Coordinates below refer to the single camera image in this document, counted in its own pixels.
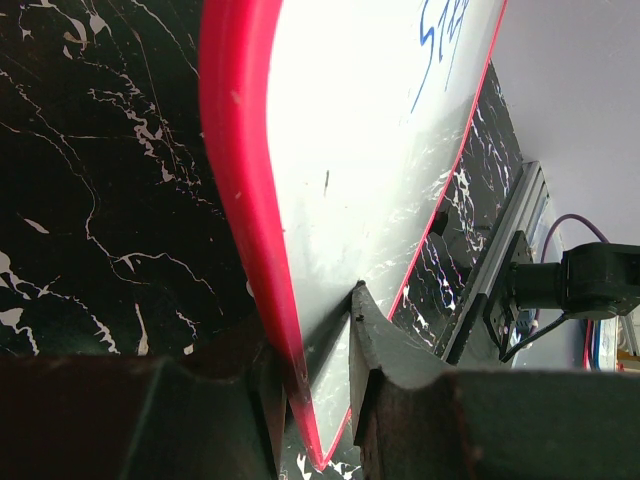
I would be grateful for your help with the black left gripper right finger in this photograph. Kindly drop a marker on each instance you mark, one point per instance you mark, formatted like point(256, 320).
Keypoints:
point(416, 417)

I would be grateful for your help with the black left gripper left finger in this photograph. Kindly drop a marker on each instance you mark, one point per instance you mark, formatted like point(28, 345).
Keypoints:
point(218, 413)

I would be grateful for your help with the pink framed whiteboard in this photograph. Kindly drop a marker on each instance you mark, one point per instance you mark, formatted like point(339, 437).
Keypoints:
point(333, 129)

